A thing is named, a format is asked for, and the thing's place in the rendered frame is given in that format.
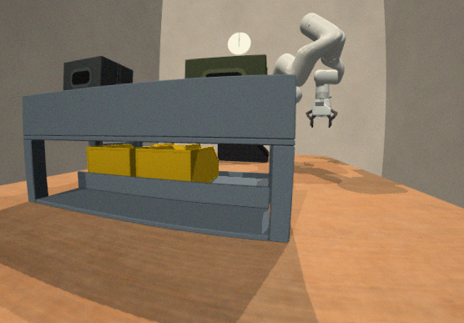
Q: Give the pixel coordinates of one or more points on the dark green case with orange latches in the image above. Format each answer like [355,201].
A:
[225,66]

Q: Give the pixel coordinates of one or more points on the grey shelf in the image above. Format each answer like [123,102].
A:
[248,109]

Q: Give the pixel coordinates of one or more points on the dark grey case with orange latches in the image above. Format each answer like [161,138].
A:
[94,72]

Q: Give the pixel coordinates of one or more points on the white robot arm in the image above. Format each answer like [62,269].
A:
[328,48]

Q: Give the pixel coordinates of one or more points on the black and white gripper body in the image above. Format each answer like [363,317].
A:
[322,110]

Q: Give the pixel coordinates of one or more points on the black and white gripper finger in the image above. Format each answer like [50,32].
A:
[331,118]
[311,118]

